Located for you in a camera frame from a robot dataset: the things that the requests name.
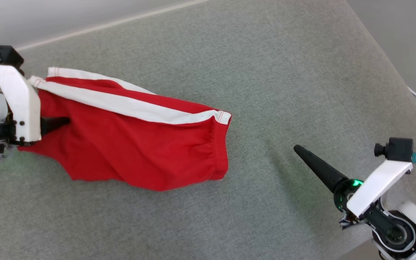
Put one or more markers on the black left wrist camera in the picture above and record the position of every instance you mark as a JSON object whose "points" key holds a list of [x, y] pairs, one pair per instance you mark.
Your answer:
{"points": [[7, 56]]}

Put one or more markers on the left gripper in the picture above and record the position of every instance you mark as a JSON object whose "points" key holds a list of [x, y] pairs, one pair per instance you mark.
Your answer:
{"points": [[22, 104]]}

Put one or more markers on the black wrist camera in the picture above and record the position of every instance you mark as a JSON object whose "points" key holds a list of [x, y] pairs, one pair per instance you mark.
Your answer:
{"points": [[397, 148], [7, 56]]}

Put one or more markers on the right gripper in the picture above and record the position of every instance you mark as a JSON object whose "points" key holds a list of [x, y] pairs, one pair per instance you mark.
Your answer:
{"points": [[374, 187]]}

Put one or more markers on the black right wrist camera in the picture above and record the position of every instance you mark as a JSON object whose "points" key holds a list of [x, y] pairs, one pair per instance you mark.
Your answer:
{"points": [[397, 148]]}

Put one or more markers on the red Bulls basketball shorts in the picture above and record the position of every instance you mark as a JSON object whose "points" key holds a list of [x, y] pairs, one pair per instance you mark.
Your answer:
{"points": [[128, 148]]}

